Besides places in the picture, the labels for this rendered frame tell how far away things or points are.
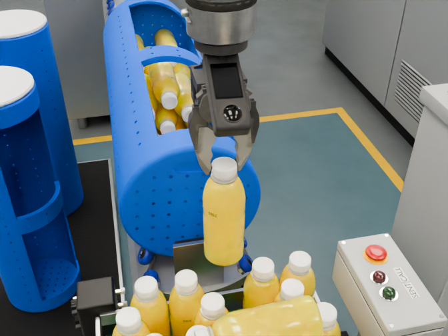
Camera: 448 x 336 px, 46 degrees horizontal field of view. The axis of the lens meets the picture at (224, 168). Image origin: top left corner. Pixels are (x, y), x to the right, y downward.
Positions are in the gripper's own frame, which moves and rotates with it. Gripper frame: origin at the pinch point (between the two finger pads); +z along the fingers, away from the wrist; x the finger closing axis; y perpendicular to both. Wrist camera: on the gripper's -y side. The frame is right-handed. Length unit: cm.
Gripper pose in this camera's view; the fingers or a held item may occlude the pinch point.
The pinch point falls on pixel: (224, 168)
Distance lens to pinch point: 78.4
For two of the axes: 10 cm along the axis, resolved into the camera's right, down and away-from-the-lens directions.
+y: -2.1, -5.8, 7.9
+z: 0.0, 8.0, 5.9
